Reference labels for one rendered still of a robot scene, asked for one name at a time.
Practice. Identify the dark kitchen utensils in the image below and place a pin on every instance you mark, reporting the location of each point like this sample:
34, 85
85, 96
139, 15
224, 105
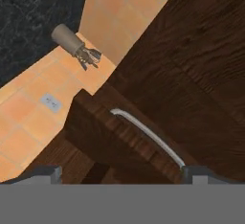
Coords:
89, 56

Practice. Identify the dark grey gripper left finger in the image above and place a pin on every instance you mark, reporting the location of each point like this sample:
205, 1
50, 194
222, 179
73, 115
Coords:
48, 174

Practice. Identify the grey wall power outlet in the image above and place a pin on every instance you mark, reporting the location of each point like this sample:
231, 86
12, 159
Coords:
51, 102

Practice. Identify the dark wooden cabinet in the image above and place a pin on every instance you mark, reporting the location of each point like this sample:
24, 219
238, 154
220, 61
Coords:
191, 74

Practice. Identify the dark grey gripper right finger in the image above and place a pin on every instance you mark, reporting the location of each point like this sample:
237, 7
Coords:
197, 174

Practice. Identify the dark wooden cabinet door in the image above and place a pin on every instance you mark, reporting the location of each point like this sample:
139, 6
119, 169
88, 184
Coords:
121, 138

